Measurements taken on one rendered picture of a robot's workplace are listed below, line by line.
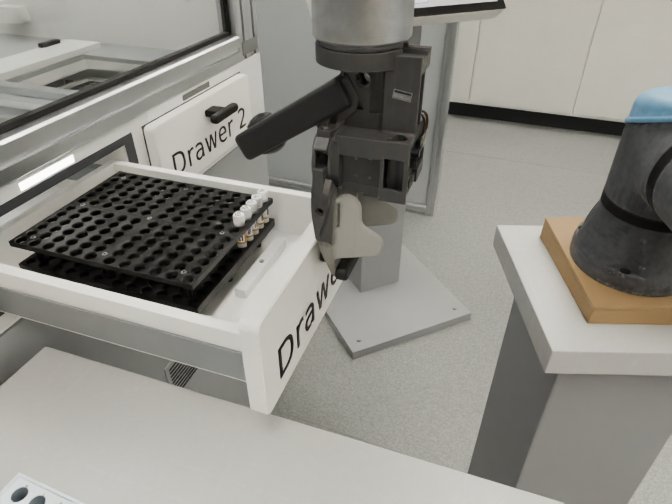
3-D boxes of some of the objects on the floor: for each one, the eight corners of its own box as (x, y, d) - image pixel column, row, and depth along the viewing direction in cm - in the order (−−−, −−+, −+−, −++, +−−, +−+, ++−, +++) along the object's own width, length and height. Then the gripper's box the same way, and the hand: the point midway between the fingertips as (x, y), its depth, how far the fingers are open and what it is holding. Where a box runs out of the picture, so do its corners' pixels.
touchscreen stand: (469, 319, 175) (537, -10, 116) (352, 359, 159) (362, 4, 101) (397, 245, 212) (420, -33, 153) (296, 271, 197) (280, -25, 138)
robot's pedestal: (556, 482, 126) (674, 223, 82) (606, 624, 101) (810, 362, 58) (436, 479, 127) (488, 221, 83) (456, 619, 102) (546, 357, 58)
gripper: (411, 67, 33) (391, 313, 45) (440, 32, 41) (416, 246, 54) (289, 56, 35) (302, 292, 47) (341, 25, 44) (340, 232, 56)
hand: (336, 252), depth 50 cm, fingers open, 3 cm apart
